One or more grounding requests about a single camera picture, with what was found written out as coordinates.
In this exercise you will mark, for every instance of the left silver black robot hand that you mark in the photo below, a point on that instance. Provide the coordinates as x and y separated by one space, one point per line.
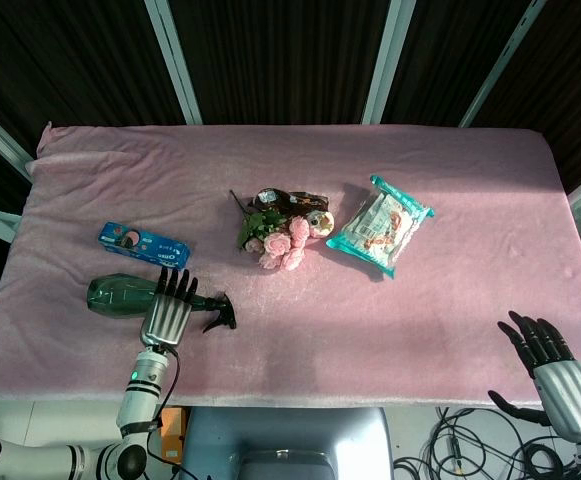
166 315

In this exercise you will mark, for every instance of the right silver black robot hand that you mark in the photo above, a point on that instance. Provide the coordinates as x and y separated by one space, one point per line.
560 380

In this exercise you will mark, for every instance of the green spray bottle black nozzle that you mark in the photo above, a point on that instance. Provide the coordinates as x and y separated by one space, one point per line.
120 297

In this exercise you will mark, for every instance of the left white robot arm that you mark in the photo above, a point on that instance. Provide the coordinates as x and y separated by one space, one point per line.
70 440

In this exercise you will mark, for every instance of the blue Oreo cookie box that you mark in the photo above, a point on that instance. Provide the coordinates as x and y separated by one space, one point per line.
142 245

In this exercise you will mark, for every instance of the orange box under table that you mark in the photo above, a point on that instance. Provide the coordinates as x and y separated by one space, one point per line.
171 435

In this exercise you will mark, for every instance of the pink fleece table cloth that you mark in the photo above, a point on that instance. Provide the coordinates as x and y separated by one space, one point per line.
290 270

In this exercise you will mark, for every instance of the pink artificial rose bouquet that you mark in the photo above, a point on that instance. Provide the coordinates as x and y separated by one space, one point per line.
280 240

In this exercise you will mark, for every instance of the brown crumpled snack wrapper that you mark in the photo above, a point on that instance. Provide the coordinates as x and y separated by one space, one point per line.
295 202

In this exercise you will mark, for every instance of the grey blue robot torso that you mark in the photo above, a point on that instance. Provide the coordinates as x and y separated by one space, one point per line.
285 445

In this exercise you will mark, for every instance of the teal clear snack package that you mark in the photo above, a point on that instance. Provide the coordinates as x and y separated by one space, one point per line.
382 225

